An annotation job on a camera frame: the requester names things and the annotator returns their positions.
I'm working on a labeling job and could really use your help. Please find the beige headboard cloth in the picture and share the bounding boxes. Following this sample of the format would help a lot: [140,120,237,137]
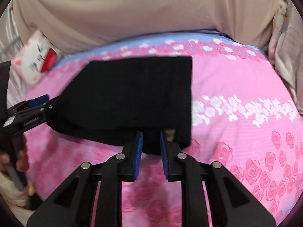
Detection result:
[12,0,283,55]

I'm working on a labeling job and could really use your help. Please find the cartoon face pillow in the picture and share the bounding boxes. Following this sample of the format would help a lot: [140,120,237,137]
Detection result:
[12,30,59,86]

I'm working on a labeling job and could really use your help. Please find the white satin sheet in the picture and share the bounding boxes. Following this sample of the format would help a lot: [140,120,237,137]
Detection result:
[0,5,31,107]

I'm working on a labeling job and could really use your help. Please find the pink floral bedsheet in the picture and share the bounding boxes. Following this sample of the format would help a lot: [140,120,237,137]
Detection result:
[7,30,303,227]

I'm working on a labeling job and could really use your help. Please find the person's left hand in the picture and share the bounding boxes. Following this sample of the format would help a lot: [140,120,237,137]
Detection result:
[0,149,29,173]

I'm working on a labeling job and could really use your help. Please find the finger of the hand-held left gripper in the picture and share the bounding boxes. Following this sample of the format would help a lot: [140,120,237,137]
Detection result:
[7,94,50,114]
[14,98,58,135]

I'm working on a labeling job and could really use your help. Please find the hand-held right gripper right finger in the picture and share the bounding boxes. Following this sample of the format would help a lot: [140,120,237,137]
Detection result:
[160,130,276,227]

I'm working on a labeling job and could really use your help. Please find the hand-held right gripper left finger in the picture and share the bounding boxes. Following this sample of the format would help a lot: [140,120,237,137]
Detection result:
[27,131,144,227]

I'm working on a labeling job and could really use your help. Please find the black pants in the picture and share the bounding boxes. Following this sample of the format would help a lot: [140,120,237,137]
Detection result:
[46,55,193,155]

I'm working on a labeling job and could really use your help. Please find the person's left forearm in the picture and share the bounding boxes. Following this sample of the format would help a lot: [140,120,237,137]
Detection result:
[0,169,32,219]

